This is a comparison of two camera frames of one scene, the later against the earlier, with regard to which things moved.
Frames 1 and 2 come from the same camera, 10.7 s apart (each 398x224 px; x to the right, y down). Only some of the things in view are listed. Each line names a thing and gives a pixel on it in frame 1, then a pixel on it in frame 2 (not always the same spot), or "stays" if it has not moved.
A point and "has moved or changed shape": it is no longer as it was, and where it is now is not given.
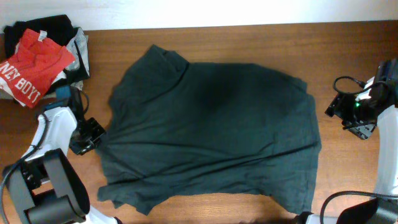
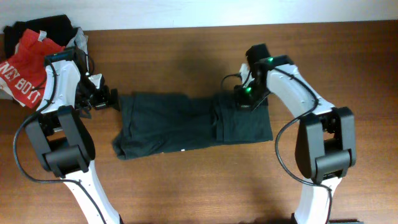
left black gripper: [84, 147] to [104, 101]
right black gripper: [338, 107] to [242, 101]
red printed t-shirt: [27, 75] stays
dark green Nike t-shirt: [178, 128] has moved or changed shape
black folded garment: [59, 29] stays
